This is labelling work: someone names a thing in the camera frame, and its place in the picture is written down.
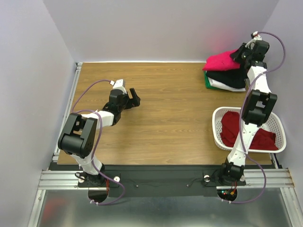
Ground pink t shirt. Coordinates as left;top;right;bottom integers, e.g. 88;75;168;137
202;50;240;71

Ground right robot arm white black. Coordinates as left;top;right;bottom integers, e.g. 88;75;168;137
218;40;277;185

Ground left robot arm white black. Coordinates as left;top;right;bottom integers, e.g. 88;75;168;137
58;88;141;186

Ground folded black t shirt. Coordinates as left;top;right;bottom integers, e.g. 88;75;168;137
206;66;247;89

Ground folded white t shirt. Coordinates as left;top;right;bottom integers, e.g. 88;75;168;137
208;78;246;92

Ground folded green t shirt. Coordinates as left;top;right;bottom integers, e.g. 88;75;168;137
204;71;216;89

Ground white plastic laundry basket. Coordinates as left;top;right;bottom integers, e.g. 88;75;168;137
212;106;286;153

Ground dark red t shirt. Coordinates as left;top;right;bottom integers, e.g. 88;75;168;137
220;111;278;151

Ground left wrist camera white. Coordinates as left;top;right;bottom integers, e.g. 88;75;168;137
110;79;127;94

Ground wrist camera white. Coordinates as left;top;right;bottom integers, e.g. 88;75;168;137
245;31;262;50
110;79;127;94

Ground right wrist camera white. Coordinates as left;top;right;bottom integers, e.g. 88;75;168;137
245;31;262;50

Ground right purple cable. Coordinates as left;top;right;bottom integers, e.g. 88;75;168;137
221;32;286;204

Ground purple cable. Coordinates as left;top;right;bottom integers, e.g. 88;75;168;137
221;32;286;204
71;79;125;206

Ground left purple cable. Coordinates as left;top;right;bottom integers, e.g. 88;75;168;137
71;79;125;206

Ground left aluminium rail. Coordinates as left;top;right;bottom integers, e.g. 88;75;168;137
51;62;83;163

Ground aluminium rail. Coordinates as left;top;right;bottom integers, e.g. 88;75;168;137
38;169;294;190
51;62;83;163

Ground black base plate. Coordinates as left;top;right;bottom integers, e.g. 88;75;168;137
75;165;245;201

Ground front aluminium rail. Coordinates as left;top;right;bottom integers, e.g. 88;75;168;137
38;169;294;190

